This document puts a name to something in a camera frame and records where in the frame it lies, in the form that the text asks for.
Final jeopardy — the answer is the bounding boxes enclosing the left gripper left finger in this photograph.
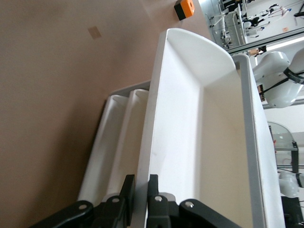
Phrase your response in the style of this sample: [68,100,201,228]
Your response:
[30,174,136,228]

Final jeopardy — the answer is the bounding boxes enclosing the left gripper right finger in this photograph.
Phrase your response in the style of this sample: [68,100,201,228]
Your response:
[147,174,238,228]

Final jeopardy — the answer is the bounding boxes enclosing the white plastic drawer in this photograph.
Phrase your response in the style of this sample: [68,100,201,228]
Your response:
[77,94,130,208]
[138,28,254,228]
[106,89,150,200]

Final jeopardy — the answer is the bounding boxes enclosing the white drawer cabinet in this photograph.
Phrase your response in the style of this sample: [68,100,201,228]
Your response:
[104,53,286,228]

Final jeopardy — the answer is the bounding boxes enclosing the brown tape patch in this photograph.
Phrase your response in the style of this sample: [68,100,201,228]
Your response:
[87,26,102,40]

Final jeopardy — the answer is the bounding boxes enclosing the orange box with hole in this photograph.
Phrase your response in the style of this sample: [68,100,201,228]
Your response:
[173,0,196,21]

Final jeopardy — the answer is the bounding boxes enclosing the aluminium frame rail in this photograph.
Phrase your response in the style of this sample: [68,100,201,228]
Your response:
[225,29,304,56]

